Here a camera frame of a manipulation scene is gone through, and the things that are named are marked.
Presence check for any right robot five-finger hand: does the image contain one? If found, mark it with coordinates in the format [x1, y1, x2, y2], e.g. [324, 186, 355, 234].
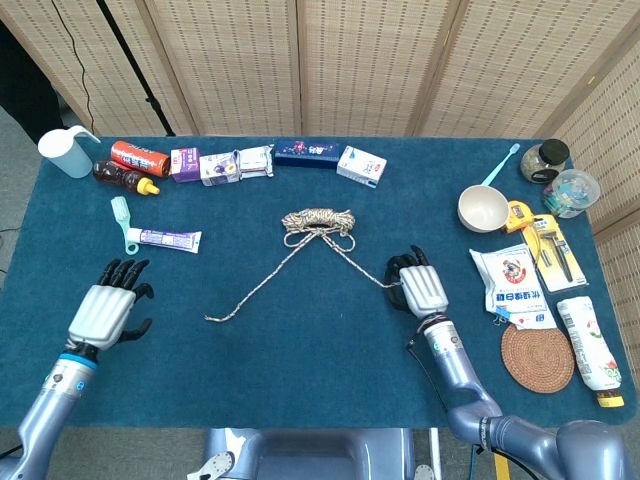
[383, 244, 450, 317]

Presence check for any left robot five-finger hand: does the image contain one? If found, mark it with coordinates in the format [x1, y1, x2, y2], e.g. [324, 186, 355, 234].
[67, 258, 155, 359]

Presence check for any braided rope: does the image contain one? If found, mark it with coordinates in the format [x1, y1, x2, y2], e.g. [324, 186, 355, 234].
[203, 207, 404, 323]

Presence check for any white printed food bag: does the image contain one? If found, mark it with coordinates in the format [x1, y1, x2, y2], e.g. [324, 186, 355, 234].
[468, 243, 547, 317]

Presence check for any white purple toothpaste tube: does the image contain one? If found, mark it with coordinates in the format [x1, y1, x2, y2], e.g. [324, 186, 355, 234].
[126, 227, 203, 254]

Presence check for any beige bowl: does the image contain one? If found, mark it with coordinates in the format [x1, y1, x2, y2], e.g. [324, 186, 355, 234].
[457, 184, 510, 234]

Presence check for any mint green toothbrush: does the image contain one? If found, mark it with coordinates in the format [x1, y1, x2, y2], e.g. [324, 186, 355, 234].
[110, 196, 140, 256]

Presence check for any yellow tape measure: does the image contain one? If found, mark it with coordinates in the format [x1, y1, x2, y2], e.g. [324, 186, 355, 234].
[501, 200, 535, 235]

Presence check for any brown woven round coaster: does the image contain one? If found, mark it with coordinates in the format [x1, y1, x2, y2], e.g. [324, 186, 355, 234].
[500, 323, 576, 395]

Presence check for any razor in yellow blister pack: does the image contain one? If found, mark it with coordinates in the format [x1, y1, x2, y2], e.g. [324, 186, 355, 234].
[521, 213, 589, 294]

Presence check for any brown tea bottle yellow cap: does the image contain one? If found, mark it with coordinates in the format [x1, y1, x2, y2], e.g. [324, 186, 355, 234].
[92, 159, 161, 196]

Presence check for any white blue red box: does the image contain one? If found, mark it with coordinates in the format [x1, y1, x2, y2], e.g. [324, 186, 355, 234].
[336, 145, 388, 190]

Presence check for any blue table mat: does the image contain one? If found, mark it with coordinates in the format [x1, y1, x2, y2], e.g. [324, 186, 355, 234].
[0, 135, 636, 430]

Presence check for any light blue toothbrush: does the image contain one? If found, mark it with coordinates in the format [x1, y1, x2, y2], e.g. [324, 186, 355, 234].
[480, 142, 522, 186]

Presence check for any orange red can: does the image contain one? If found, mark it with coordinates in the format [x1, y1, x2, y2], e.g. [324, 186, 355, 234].
[110, 140, 171, 179]

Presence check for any white table leg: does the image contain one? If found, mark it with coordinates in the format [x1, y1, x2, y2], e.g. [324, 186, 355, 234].
[428, 428, 442, 480]

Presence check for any white plastic pitcher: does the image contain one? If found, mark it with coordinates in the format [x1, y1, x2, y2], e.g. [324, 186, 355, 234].
[37, 125, 102, 179]

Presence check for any purple milk carton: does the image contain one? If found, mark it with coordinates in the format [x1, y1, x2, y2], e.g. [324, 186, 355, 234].
[170, 147, 202, 184]

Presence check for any white drink bottle yellow cap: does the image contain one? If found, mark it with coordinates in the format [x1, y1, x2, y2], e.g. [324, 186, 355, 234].
[556, 295, 626, 407]

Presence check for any clear plastic jar of clips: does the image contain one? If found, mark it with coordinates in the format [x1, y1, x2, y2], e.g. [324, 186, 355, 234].
[542, 168, 601, 219]

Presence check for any glass jar black lid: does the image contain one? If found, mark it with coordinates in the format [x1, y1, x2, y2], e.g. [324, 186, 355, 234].
[520, 138, 571, 185]

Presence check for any dark blue long box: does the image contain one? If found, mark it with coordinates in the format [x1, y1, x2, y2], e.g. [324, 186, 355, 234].
[273, 140, 342, 170]

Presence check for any white purple drink carton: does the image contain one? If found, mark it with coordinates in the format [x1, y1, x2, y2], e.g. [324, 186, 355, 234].
[199, 151, 239, 187]

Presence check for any blue grey robot torso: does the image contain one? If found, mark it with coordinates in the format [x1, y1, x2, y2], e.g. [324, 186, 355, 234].
[187, 427, 436, 480]

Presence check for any clear wrapped packet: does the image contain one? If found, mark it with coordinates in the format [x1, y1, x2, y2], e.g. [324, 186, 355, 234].
[235, 144, 276, 180]

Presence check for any thin black hanging cable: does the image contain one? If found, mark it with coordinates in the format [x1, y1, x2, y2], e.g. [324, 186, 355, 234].
[51, 0, 96, 135]

